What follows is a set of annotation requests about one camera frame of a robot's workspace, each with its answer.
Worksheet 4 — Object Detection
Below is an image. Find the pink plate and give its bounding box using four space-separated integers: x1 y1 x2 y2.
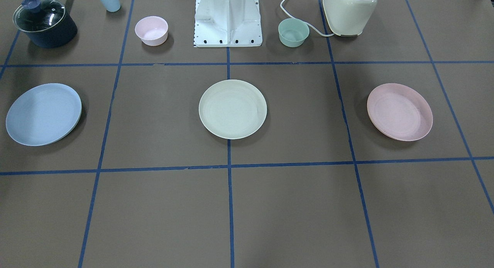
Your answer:
367 83 433 141

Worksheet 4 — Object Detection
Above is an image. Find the light blue plate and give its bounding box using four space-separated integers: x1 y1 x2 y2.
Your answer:
6 83 82 146

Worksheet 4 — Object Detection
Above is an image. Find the cream plate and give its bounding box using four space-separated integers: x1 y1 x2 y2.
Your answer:
199 80 267 139

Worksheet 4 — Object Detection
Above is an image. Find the green bowl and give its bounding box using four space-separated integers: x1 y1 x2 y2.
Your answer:
277 18 310 47

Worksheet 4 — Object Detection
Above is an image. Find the pink bowl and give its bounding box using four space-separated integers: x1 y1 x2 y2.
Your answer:
134 16 168 46

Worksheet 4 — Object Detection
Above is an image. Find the cream toaster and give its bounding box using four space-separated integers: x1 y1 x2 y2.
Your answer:
322 0 378 37

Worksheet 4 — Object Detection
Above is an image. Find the dark blue pot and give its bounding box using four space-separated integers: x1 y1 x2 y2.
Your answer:
21 0 78 48

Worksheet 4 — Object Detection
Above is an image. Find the glass pot lid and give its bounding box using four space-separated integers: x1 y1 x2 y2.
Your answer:
13 0 67 32

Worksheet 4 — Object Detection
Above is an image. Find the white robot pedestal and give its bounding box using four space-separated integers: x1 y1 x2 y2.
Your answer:
193 0 263 47

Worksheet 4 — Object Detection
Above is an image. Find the white toaster cable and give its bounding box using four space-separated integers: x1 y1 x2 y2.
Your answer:
280 0 335 37

